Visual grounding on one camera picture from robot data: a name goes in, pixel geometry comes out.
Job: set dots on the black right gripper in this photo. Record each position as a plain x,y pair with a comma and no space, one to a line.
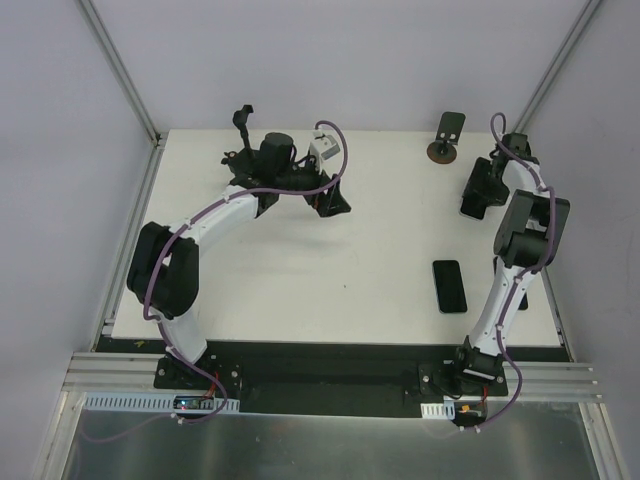
480,187

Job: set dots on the brown-base grey phone stand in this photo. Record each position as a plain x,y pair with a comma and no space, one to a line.
443,149

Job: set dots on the white cable duct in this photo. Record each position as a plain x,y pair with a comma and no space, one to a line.
159,403
449,409

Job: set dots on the left white cable duct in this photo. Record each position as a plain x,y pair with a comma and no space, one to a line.
159,403

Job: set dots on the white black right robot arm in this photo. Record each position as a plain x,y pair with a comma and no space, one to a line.
526,242

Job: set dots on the green-edged black phone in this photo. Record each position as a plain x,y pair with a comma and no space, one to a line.
449,287

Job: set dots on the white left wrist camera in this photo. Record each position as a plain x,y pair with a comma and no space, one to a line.
323,146

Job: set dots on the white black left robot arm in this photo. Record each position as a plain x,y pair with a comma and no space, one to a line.
164,274

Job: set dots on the right white cable duct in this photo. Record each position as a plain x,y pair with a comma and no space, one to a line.
449,409

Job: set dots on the tall black clamp phone stand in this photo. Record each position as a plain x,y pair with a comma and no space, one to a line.
240,119

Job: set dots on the left aluminium frame post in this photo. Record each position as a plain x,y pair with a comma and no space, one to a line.
108,48

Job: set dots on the short black round-base phone stand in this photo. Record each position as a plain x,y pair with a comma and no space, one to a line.
242,165

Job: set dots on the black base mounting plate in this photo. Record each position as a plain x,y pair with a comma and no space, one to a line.
361,380

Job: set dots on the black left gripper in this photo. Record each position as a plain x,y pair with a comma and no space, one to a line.
316,189

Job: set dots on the right aluminium frame post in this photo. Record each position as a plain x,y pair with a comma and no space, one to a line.
568,46

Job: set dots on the aluminium frame post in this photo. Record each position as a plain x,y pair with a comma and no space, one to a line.
568,46
108,48

